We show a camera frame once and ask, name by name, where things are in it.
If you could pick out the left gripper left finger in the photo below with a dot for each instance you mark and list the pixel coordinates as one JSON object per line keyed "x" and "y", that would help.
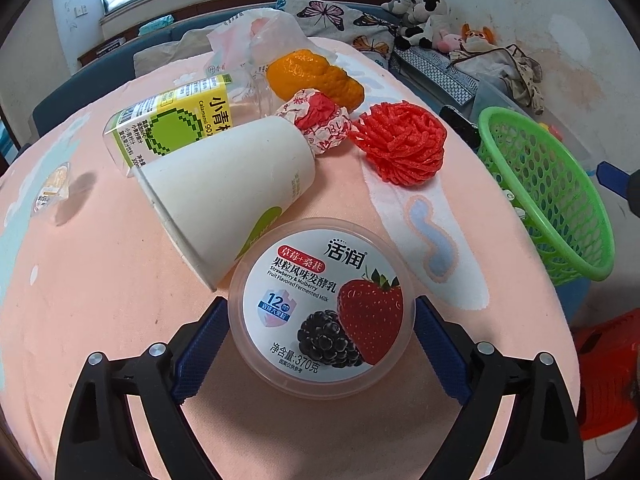
{"x": 98, "y": 439}

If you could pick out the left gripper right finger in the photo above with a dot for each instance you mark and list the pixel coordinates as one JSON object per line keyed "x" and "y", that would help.
{"x": 542, "y": 439}

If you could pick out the red mesh net ball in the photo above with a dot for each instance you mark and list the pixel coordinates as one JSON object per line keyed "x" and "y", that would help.
{"x": 403, "y": 143}

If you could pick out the small clear jelly cup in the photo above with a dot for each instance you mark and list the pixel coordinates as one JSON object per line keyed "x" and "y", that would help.
{"x": 54, "y": 190}

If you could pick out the translucent yogurt tub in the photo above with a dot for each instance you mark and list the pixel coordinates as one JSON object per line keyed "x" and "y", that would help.
{"x": 321, "y": 308}

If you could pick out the white paper cup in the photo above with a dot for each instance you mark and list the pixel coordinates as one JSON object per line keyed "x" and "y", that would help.
{"x": 217, "y": 196}

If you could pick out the red white wrapper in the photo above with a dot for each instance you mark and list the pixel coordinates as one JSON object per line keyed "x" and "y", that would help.
{"x": 323, "y": 123}

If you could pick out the yellow green juice box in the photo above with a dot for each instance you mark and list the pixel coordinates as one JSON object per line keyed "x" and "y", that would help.
{"x": 161, "y": 124}

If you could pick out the orange peel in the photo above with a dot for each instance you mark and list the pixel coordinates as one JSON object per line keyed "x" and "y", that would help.
{"x": 305, "y": 70}

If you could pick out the green plastic basket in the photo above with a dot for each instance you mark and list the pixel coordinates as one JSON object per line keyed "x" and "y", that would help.
{"x": 553, "y": 196}

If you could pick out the red plastic stool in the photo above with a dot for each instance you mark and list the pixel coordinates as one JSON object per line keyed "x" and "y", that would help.
{"x": 608, "y": 357}

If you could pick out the beige crumpled cloth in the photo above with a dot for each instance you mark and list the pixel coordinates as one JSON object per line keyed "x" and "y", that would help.
{"x": 518, "y": 73}

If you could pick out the black remote control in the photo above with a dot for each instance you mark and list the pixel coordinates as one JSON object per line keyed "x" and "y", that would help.
{"x": 467, "y": 131}

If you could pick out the pink patterned tablecloth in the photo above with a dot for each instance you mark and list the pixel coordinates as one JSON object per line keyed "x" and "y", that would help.
{"x": 101, "y": 274}

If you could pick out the orange fox plush toy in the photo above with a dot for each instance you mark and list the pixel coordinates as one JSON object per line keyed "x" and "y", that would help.
{"x": 477, "y": 40}

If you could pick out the grey patterned blanket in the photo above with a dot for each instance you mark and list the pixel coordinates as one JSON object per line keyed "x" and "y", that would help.
{"x": 431, "y": 72}

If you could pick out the pink pig plush toy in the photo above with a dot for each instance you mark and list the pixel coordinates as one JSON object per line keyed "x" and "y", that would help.
{"x": 447, "y": 43}

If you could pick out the cow plush toy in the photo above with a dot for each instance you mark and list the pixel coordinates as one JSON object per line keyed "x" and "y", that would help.
{"x": 423, "y": 25}

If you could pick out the grey plush toy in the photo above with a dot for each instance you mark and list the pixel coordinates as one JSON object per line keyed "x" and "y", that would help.
{"x": 399, "y": 7}

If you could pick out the butterfly print pillow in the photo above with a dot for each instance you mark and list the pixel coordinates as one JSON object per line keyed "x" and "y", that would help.
{"x": 371, "y": 32}

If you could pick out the beige cushion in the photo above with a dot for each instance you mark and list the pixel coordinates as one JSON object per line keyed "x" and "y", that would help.
{"x": 193, "y": 42}

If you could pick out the teal tissue pack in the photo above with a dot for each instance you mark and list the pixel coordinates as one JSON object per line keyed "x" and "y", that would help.
{"x": 156, "y": 24}

